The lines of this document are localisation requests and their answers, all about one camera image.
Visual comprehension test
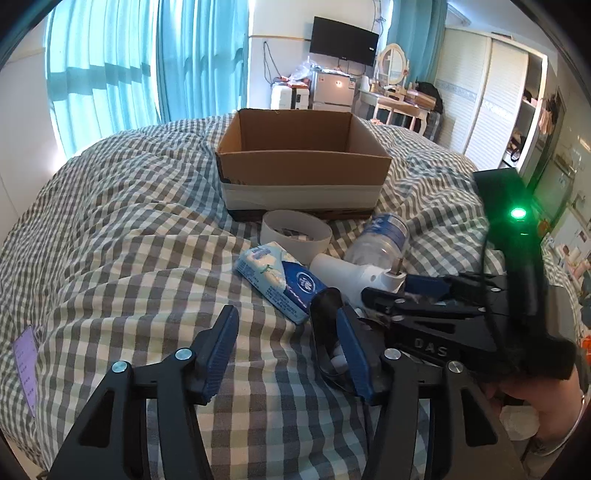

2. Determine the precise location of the white cylindrical device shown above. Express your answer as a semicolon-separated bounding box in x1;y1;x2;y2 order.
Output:
310;254;407;307

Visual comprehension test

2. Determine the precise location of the clear plastic water bottle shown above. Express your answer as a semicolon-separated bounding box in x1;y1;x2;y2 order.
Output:
344;213;410;274

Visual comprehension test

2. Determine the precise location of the black small object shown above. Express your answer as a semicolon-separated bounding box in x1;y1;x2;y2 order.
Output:
310;287;375;400

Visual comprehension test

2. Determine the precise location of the blue tissue pack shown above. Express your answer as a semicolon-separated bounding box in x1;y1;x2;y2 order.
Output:
235;242;327;324

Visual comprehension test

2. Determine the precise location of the person's right hand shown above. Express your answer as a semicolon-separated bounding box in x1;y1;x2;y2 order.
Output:
481;366;588;456

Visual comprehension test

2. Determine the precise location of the checkered bed quilt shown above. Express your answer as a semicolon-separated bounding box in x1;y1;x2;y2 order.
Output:
0;112;574;480

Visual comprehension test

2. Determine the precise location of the purple label tag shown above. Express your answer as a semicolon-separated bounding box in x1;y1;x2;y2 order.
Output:
12;326;38;417

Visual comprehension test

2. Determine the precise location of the cardboard box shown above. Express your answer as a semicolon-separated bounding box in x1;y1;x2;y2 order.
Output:
216;109;391;221

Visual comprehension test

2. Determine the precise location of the white dressing table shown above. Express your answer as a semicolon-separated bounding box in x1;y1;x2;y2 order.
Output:
360;89;437;135

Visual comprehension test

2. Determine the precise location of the black bag on table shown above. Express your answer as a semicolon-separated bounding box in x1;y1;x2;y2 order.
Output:
417;82;444;114

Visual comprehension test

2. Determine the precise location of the white sliding wardrobe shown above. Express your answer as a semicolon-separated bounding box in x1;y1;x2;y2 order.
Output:
435;28;549;173

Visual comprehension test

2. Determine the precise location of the silver mini fridge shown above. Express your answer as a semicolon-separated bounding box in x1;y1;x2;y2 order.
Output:
311;71;356;112

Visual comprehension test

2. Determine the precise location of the oval vanity mirror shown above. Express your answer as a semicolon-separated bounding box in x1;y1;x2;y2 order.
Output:
377;43;410;87

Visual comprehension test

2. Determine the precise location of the white suitcase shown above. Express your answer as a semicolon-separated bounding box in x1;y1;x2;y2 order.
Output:
270;83;310;110

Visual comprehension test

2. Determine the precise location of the right teal curtain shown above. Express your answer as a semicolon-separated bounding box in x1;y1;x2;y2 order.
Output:
388;0;448;84

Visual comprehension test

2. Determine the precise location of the teal curtain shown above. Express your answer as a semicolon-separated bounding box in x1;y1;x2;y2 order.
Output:
45;0;159;157
156;0;249;122
388;0;448;84

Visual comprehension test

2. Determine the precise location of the middle teal curtain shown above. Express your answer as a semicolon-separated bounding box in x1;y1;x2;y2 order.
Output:
156;0;249;122

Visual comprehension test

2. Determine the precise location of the left teal curtain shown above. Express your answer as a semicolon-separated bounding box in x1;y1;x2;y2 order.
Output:
45;0;159;157

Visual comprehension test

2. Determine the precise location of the silver bracelet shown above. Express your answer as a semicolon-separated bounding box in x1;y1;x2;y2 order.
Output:
530;391;590;458

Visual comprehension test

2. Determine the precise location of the white paper ring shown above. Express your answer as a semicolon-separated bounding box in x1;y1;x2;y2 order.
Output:
259;209;334;264

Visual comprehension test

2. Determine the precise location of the black wall television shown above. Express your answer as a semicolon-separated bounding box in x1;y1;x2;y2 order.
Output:
310;16;379;66

